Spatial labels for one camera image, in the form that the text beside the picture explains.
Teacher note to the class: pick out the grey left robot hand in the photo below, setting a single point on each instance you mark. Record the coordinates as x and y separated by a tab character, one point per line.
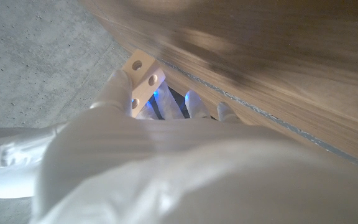
182	174

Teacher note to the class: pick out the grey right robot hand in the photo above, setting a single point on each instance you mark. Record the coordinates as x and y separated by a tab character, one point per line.
11	155

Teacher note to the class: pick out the wooden block with holes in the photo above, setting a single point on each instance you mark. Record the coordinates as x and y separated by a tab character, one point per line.
143	67

